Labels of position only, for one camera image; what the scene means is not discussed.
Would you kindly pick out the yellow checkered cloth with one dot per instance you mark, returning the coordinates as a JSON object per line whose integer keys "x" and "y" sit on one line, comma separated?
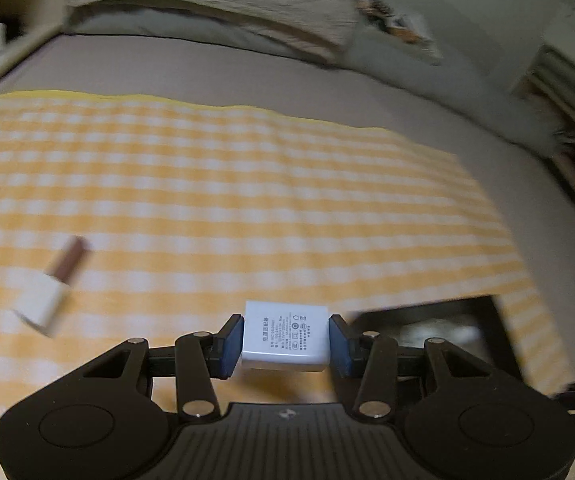
{"x": 217, "y": 185}

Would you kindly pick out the brown lipstick with white cap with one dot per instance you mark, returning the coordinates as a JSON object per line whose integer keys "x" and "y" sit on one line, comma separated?
{"x": 49, "y": 295}

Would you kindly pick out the grey duvet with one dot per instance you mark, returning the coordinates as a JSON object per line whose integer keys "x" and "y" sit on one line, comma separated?
{"x": 417, "y": 85}

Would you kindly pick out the magazine with photos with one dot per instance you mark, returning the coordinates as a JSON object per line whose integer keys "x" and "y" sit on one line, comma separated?
{"x": 402, "y": 25}

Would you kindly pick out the white charger plug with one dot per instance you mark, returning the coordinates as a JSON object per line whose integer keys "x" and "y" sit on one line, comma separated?
{"x": 285, "y": 337}

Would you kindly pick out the cream bedside shelf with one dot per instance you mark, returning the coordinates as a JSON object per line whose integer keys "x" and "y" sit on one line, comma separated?
{"x": 27, "y": 25}

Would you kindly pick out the white bookshelf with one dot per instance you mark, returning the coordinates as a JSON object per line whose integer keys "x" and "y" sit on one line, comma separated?
{"x": 567, "y": 125}

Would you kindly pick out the black cardboard box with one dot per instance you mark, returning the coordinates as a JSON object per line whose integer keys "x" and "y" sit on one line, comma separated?
{"x": 497, "y": 330}

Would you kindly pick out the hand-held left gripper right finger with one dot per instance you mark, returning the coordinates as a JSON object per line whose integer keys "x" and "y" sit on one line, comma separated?
{"x": 340, "y": 350}

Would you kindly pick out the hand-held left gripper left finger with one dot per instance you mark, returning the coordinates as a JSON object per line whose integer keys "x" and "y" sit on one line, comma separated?
{"x": 232, "y": 347}

